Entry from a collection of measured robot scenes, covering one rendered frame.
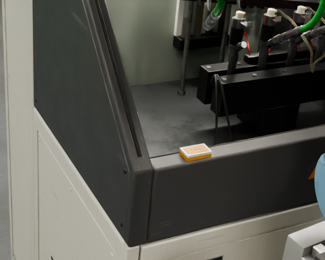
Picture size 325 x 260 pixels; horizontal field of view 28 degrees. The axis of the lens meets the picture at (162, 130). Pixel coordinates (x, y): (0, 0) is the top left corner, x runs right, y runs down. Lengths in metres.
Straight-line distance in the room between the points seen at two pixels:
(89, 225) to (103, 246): 0.08
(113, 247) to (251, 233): 0.28
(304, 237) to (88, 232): 0.58
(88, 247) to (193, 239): 0.26
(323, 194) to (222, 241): 0.65
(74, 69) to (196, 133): 0.34
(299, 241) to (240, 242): 0.41
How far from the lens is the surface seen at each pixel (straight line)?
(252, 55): 1.48
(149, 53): 1.64
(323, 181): 0.65
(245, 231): 1.30
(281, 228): 1.37
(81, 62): 1.24
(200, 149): 1.15
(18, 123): 1.81
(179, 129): 1.48
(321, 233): 0.94
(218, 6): 1.18
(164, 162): 1.12
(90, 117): 1.23
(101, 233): 1.30
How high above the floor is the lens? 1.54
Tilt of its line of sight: 29 degrees down
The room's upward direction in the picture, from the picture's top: 6 degrees clockwise
